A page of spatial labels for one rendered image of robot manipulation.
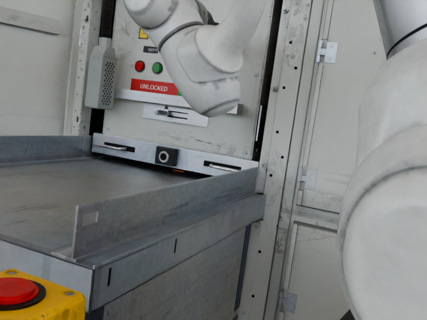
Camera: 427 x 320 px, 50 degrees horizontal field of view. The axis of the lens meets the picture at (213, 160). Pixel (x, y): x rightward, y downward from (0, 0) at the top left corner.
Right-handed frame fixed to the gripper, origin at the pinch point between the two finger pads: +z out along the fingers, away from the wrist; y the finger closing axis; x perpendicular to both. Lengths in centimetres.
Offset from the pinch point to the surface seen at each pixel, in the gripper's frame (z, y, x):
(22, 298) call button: -88, 25, -33
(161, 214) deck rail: -49, 14, -36
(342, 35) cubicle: -2.9, 29.7, 1.9
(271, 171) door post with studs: -1.0, 17.4, -32.1
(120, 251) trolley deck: -62, 16, -38
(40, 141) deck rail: -19, -41, -33
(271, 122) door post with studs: -0.5, 15.3, -20.0
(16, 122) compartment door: -14, -56, -30
